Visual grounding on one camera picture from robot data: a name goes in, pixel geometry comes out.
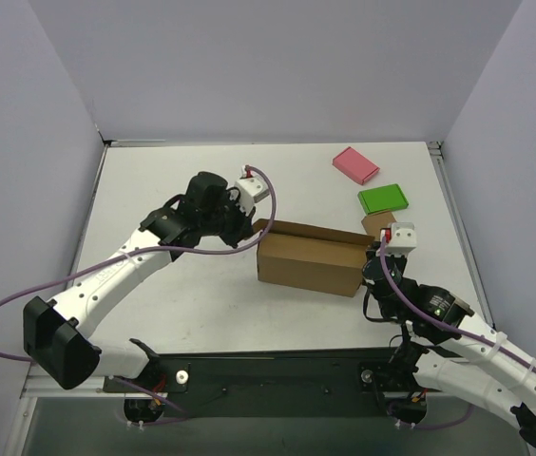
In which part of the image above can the large brown cardboard box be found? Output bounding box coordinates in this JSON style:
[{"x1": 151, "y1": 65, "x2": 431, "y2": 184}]
[{"x1": 253, "y1": 219, "x2": 374, "y2": 297}]

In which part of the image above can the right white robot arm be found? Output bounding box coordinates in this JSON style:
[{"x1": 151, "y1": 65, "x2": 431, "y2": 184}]
[{"x1": 362, "y1": 242, "x2": 536, "y2": 449}]

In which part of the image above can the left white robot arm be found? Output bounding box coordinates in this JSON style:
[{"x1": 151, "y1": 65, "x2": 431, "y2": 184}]
[{"x1": 23, "y1": 171, "x2": 270, "y2": 391}]

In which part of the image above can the small brown cardboard box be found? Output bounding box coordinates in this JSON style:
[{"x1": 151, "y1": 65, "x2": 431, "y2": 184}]
[{"x1": 361, "y1": 212, "x2": 396, "y2": 240}]

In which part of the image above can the green paper box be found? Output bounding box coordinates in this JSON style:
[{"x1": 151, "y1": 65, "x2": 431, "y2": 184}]
[{"x1": 357, "y1": 183, "x2": 409, "y2": 215}]

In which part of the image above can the pink paper box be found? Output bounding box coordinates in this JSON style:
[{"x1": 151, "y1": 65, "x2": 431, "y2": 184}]
[{"x1": 332, "y1": 146, "x2": 380, "y2": 185}]

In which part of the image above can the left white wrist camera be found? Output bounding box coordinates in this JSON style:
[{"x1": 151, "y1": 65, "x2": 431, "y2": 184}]
[{"x1": 234, "y1": 166, "x2": 270, "y2": 215}]

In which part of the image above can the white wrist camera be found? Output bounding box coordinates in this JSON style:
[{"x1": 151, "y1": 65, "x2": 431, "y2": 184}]
[
  {"x1": 380, "y1": 222, "x2": 417, "y2": 257},
  {"x1": 234, "y1": 166, "x2": 270, "y2": 215}
]

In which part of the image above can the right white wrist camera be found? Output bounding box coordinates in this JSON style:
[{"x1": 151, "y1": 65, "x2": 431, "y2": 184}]
[{"x1": 380, "y1": 222, "x2": 417, "y2": 257}]

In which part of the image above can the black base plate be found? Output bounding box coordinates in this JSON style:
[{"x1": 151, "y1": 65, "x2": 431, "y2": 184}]
[{"x1": 103, "y1": 348, "x2": 422, "y2": 418}]

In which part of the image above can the aluminium frame rail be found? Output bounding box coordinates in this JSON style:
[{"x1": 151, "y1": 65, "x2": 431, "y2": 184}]
[{"x1": 20, "y1": 140, "x2": 535, "y2": 400}]

